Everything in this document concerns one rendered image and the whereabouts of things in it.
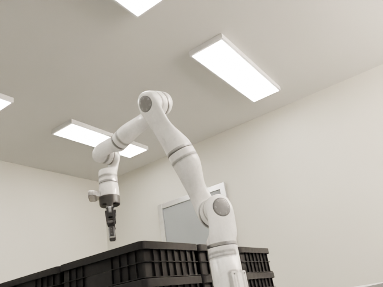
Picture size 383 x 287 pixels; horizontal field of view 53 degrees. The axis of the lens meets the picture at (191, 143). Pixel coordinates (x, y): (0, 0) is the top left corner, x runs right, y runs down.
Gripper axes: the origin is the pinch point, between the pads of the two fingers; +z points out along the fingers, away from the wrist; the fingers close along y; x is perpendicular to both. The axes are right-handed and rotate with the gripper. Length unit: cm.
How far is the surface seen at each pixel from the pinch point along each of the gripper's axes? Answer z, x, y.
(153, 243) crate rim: 7.9, -12.5, -18.8
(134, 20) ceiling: -177, -26, 89
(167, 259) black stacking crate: 12.7, -17.1, -13.4
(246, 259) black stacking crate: 12, -55, 24
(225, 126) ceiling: -177, -144, 285
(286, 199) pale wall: -69, -188, 257
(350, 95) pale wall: -157, -260, 188
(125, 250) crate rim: 8.6, -3.9, -17.5
